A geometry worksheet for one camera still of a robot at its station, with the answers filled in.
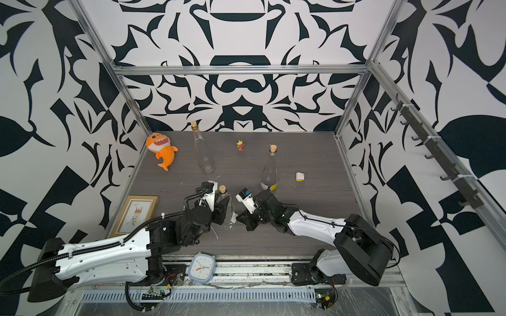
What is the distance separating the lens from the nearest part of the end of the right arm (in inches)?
28.3

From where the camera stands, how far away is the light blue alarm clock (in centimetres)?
73

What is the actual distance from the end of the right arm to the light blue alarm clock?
7.9 inches
